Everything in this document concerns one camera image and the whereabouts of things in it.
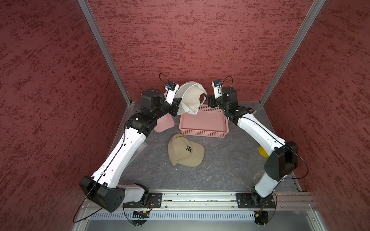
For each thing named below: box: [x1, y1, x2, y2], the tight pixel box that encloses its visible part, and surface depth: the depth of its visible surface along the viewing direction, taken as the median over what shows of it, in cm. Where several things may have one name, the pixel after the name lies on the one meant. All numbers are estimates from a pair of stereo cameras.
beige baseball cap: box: [167, 132, 206, 167], surface depth 88 cm
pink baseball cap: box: [153, 113, 175, 133], surface depth 107 cm
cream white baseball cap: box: [175, 81, 208, 116], surface depth 84 cm
